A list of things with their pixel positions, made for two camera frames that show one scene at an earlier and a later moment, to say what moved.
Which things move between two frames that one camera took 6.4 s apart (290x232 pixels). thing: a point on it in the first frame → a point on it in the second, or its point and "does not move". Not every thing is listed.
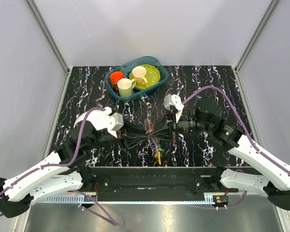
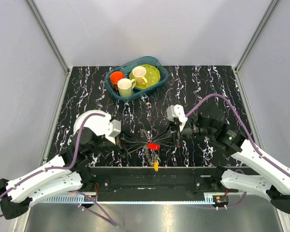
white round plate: (95, 117) does not move
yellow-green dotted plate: (152, 75) does not move
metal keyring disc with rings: (155, 144) → (150, 156)
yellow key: (159, 158) → (156, 166)
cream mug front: (125, 86) does not move
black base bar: (122, 182) does not move
